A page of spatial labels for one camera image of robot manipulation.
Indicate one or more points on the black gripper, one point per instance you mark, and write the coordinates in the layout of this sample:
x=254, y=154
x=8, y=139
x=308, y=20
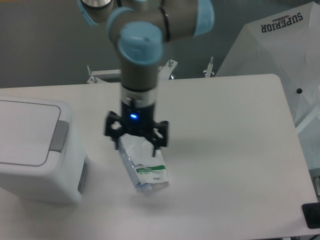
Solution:
x=137, y=121

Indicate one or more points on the white metal base frame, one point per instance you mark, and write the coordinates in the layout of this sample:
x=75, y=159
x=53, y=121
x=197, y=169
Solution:
x=164, y=72

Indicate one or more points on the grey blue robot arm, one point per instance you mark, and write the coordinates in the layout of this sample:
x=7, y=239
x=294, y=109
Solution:
x=138, y=35

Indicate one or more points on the crumpled white plastic package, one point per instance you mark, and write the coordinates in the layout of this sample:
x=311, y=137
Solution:
x=145, y=167

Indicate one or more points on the white superior umbrella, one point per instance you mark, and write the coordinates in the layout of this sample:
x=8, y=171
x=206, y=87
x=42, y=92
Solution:
x=286, y=44

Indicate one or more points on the black device at table corner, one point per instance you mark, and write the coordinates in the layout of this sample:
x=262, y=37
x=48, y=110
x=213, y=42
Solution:
x=311, y=212

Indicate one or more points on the white push-lid trash can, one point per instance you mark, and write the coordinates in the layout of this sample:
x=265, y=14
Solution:
x=42, y=157

